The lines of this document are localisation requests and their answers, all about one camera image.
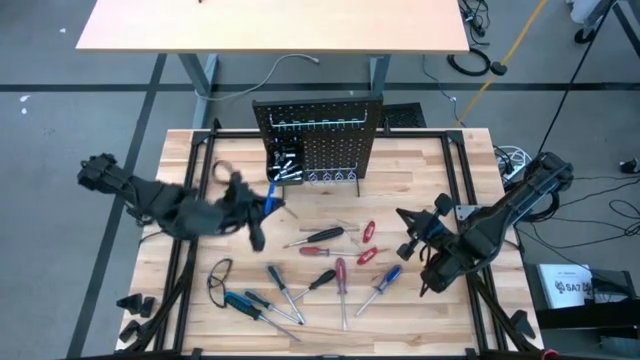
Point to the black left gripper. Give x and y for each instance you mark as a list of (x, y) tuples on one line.
[(237, 205)]

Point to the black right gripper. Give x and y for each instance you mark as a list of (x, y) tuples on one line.
[(432, 227)]

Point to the long chrome socket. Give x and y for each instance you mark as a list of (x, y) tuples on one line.
[(293, 161), (291, 177)]

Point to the short chrome socket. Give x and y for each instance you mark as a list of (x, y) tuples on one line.
[(293, 149)]

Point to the blue and black screwdriver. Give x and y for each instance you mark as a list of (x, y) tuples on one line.
[(276, 276), (240, 302)]

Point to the dark-tipped nut driver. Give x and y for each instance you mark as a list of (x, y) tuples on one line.
[(257, 298)]

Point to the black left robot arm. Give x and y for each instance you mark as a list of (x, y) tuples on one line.
[(165, 207)]

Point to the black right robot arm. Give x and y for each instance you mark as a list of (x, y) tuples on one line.
[(500, 225)]

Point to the black plastic pegboard bin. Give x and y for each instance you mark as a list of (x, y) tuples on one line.
[(287, 183)]

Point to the black metal pegboard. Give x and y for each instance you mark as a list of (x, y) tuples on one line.
[(345, 145)]

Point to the black floor grate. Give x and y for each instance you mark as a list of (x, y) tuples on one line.
[(405, 116)]

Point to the black-framed safety glasses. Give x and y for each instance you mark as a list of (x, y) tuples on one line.
[(209, 291)]

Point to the white power strip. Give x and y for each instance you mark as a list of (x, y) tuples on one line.
[(510, 160)]

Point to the white printed booklet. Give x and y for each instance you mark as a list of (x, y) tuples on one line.
[(565, 287)]

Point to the light wooden desk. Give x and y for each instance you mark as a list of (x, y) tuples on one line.
[(275, 25)]

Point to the small black floor object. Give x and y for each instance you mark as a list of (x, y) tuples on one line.
[(631, 166)]

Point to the office chair base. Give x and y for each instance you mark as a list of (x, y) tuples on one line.
[(585, 35)]

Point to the short chrome hook rail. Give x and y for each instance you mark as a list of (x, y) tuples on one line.
[(330, 170)]

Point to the black table frame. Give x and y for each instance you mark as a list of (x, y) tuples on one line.
[(425, 134)]

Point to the black plastic bracket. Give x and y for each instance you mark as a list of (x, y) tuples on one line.
[(130, 331), (147, 307), (129, 304), (522, 325)]

